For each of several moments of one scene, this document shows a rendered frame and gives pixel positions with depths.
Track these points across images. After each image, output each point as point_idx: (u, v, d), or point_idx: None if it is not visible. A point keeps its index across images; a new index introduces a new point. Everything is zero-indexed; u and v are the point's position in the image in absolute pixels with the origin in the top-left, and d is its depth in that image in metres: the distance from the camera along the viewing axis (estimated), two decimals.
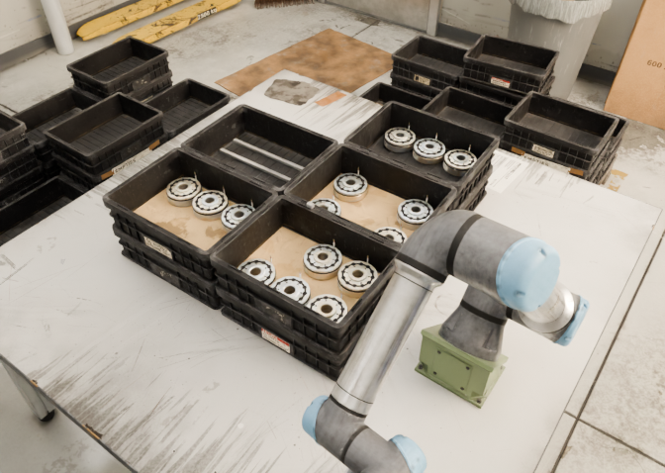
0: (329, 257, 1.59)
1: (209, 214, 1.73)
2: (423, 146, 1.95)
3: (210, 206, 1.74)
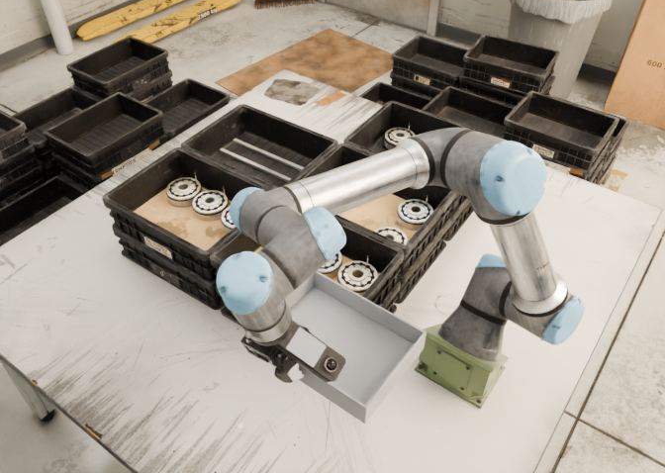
0: None
1: (209, 214, 1.73)
2: None
3: (210, 206, 1.74)
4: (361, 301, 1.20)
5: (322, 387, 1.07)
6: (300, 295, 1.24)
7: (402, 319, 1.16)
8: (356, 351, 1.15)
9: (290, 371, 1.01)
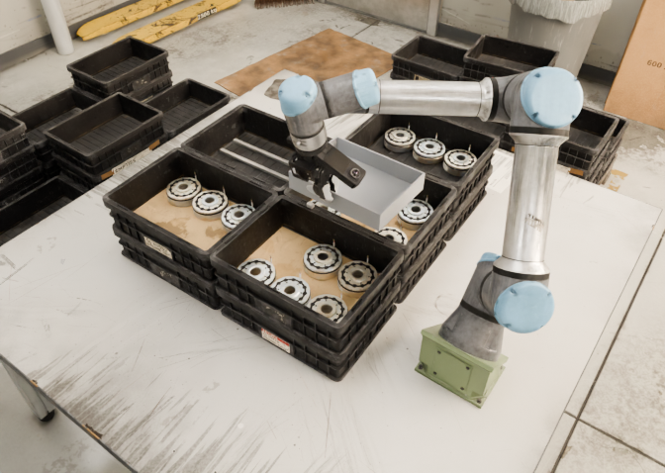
0: (329, 257, 1.59)
1: (209, 214, 1.73)
2: (423, 146, 1.95)
3: (210, 206, 1.74)
4: (374, 155, 1.56)
5: (346, 207, 1.42)
6: None
7: (406, 165, 1.51)
8: (371, 190, 1.51)
9: (324, 188, 1.37)
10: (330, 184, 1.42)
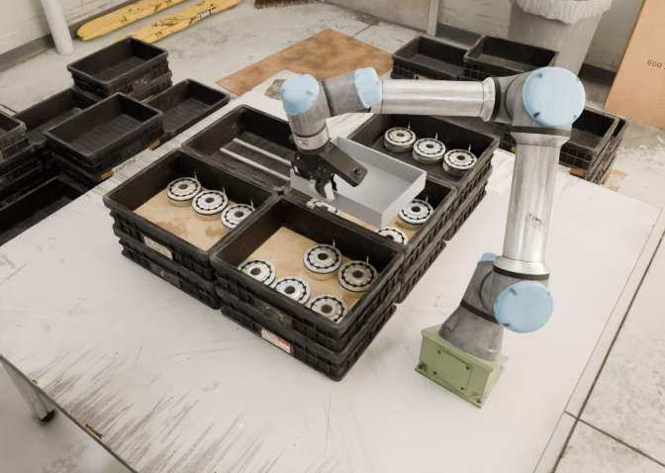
0: (329, 257, 1.59)
1: (209, 214, 1.73)
2: (423, 146, 1.95)
3: (210, 206, 1.74)
4: (376, 154, 1.56)
5: (348, 206, 1.43)
6: None
7: (408, 164, 1.52)
8: (372, 189, 1.51)
9: (326, 186, 1.37)
10: (332, 183, 1.42)
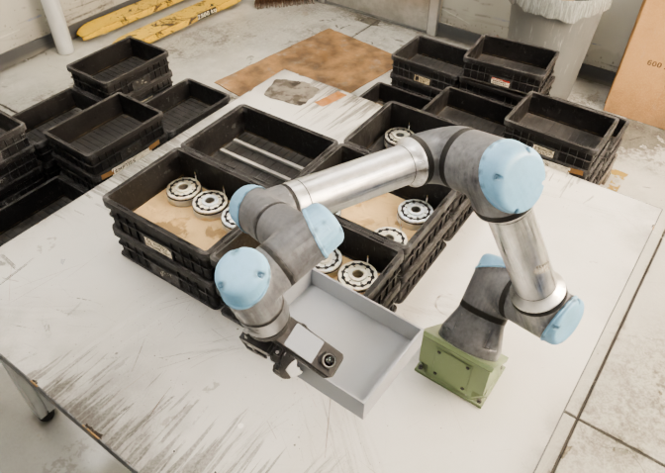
0: (329, 257, 1.59)
1: (209, 214, 1.73)
2: None
3: (210, 206, 1.74)
4: (359, 298, 1.21)
5: (320, 383, 1.07)
6: (298, 292, 1.25)
7: (400, 316, 1.16)
8: (354, 348, 1.16)
9: (288, 367, 1.02)
10: None
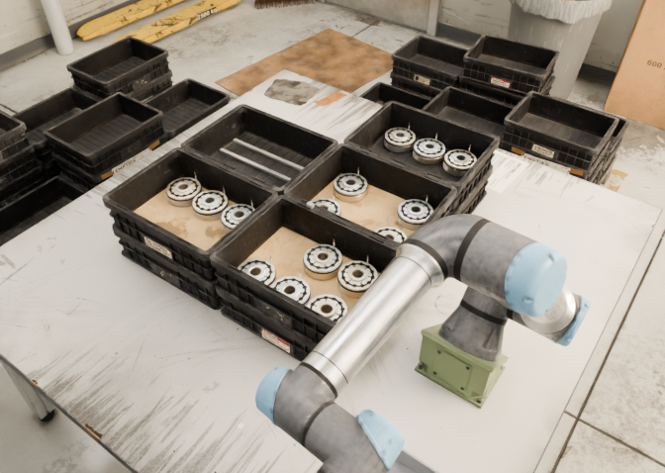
0: (329, 257, 1.59)
1: (209, 214, 1.73)
2: (423, 146, 1.95)
3: (210, 206, 1.74)
4: (412, 459, 1.14)
5: None
6: None
7: None
8: None
9: None
10: None
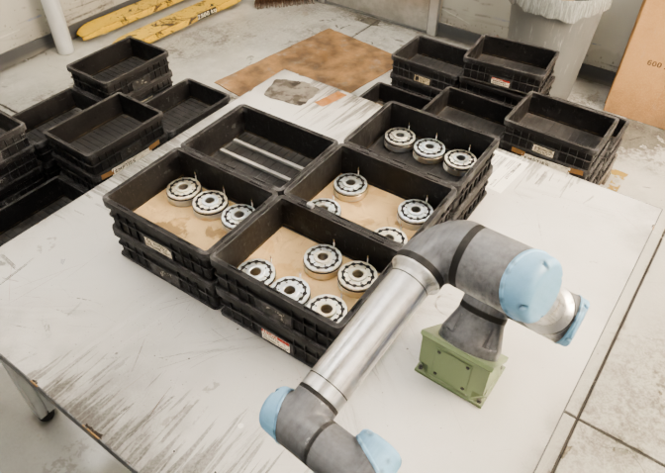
0: (329, 257, 1.59)
1: (209, 214, 1.73)
2: (423, 146, 1.95)
3: (210, 206, 1.74)
4: None
5: None
6: None
7: None
8: None
9: None
10: None
